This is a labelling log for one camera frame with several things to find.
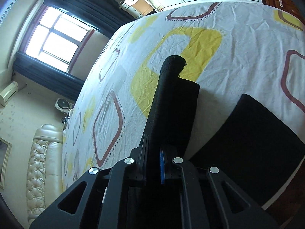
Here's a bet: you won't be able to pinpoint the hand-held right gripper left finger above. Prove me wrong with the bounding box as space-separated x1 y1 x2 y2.
30 135 150 229

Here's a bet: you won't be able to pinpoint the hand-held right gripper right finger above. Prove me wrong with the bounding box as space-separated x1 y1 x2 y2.
159 146 280 229

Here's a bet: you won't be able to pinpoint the black pants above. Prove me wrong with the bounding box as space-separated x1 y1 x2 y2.
126 55 305 229

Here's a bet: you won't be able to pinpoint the white desk fan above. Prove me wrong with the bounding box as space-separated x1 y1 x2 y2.
55 98 75 111

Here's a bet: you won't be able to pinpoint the cream leather headboard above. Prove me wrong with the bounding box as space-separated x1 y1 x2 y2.
26 123 65 223

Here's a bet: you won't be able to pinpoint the dark blue curtain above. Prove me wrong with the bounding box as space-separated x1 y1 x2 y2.
44 0 137 39
13 52 84 102

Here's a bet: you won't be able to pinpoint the white patterned bed sheet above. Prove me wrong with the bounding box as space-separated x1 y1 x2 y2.
61 2 305 208

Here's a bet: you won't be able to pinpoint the white air conditioner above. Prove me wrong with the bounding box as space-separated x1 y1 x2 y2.
0 81 19 107

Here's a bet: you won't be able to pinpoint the window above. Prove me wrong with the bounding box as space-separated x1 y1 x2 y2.
25 6 94 73

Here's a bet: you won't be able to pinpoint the white dressing table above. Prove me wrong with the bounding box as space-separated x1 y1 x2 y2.
120 0 158 17

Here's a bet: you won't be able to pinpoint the framed wall picture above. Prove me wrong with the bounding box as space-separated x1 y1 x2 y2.
0 137 13 190

